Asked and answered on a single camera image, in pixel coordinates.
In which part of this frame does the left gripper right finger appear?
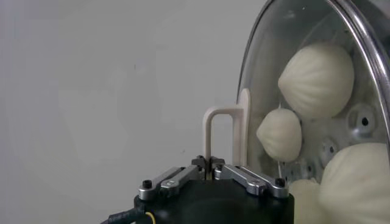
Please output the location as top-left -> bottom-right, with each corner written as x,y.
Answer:
210,155 -> 289,200

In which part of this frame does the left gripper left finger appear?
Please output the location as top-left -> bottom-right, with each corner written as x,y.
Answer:
138,155 -> 208,201

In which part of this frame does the glass lid with cream handle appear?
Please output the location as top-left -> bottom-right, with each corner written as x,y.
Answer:
202,0 -> 390,224

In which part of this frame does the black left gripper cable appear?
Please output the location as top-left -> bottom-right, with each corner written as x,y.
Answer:
100,206 -> 147,224

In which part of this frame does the steel perforated steamer basket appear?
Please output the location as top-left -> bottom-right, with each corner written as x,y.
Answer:
252,0 -> 390,189

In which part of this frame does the white steamed baozi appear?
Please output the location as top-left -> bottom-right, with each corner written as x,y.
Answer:
277,42 -> 356,119
288,178 -> 327,224
318,142 -> 390,224
255,108 -> 303,163

